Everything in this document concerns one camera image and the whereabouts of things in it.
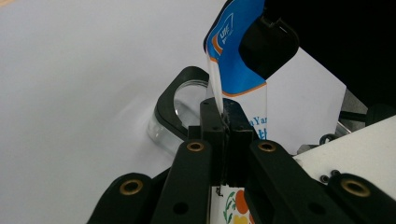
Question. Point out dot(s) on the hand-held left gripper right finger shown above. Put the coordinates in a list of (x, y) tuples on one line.
[(239, 137)]

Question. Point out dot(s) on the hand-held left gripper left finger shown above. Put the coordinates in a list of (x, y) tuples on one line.
[(211, 124)]

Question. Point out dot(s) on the clear container with black lid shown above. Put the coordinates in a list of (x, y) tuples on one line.
[(165, 105)]

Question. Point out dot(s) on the blue and white snack bag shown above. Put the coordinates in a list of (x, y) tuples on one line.
[(230, 62)]

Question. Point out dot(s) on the white paper sheet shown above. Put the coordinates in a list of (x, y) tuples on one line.
[(77, 93)]

